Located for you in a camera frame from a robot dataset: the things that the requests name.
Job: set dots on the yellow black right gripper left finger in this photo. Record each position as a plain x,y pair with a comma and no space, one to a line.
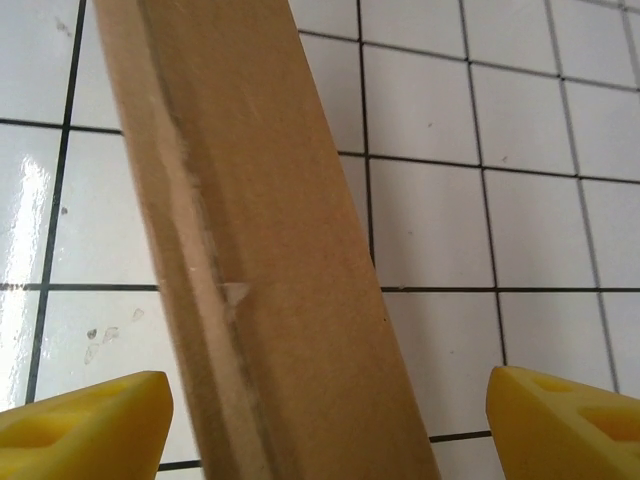
80,430

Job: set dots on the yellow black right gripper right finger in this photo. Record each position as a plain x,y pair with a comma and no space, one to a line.
570,435

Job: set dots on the brown cardboard paper box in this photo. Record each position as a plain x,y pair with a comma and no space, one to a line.
275,225

